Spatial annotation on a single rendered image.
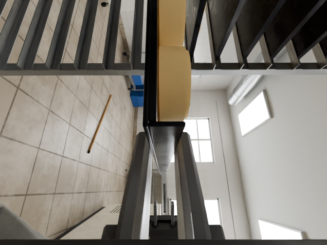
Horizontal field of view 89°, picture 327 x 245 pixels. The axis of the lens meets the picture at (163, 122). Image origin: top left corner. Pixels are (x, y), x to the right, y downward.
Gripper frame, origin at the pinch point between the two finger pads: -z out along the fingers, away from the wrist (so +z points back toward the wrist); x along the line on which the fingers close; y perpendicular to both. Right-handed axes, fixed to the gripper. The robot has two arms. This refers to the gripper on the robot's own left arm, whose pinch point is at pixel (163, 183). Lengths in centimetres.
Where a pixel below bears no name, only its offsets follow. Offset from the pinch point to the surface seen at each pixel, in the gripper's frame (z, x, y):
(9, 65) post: -50, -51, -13
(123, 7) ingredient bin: -282, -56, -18
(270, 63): -49, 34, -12
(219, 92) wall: -483, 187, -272
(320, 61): -51, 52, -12
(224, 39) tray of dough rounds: -47, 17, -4
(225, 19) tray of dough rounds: -48, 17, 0
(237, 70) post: -50, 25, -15
